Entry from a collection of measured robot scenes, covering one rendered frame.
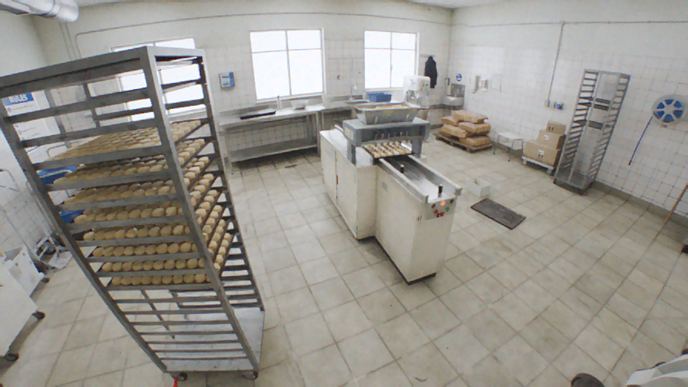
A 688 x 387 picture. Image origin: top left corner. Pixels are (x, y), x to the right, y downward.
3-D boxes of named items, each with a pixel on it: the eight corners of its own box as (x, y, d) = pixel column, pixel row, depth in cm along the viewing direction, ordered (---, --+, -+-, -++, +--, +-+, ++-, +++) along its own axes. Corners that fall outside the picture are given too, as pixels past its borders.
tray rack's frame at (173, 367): (268, 315, 188) (205, 49, 103) (262, 378, 143) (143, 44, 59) (190, 318, 181) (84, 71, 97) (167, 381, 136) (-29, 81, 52)
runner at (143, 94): (167, 95, 72) (164, 86, 71) (163, 96, 70) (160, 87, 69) (14, 123, 65) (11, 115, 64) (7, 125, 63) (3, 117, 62)
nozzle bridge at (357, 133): (343, 155, 253) (342, 120, 237) (409, 147, 273) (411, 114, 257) (355, 167, 225) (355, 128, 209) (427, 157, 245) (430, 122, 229)
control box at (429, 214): (423, 218, 181) (426, 200, 174) (450, 211, 188) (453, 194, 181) (426, 220, 178) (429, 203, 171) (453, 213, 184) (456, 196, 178)
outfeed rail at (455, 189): (355, 127, 346) (355, 122, 343) (358, 127, 347) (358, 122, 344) (458, 196, 178) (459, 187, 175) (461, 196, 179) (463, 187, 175)
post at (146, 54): (260, 366, 143) (151, 45, 63) (259, 371, 140) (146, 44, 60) (255, 366, 143) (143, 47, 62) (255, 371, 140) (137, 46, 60)
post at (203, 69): (265, 309, 182) (204, 49, 102) (265, 312, 180) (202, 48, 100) (261, 309, 182) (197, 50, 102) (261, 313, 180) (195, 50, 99)
